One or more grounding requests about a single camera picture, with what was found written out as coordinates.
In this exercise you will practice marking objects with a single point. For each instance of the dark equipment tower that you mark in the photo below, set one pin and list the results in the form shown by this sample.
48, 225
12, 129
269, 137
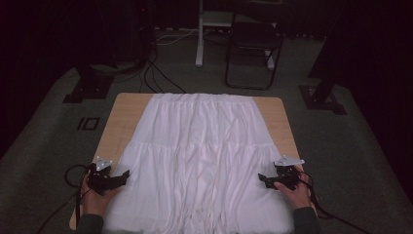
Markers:
142, 32

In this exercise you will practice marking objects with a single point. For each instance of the person's right hand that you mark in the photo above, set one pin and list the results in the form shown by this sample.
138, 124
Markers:
297, 196

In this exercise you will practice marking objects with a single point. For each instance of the black folding chair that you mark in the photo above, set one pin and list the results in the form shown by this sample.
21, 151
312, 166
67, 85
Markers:
253, 39

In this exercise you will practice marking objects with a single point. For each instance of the person's left hand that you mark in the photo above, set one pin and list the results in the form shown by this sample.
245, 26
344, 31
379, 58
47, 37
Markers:
94, 201

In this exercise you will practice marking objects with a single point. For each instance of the white desk frame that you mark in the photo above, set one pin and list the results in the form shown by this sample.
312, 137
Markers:
199, 39

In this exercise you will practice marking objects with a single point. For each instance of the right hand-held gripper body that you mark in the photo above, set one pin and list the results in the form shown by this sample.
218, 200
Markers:
287, 177

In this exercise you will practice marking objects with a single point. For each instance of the white pleated skirt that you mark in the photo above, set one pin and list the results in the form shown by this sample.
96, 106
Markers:
201, 162

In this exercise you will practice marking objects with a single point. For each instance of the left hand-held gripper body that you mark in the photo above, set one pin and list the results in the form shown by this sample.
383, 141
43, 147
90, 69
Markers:
99, 180

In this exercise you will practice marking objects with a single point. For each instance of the black stand base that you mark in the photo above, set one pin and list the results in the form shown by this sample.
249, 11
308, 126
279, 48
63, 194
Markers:
321, 99
87, 89

